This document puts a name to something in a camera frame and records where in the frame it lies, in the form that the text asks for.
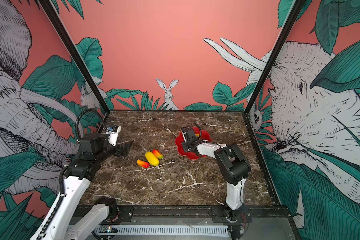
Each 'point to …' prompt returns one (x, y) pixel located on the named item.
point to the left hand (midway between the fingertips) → (122, 137)
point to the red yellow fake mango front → (142, 163)
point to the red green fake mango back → (158, 154)
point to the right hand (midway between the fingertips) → (185, 140)
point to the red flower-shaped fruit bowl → (203, 135)
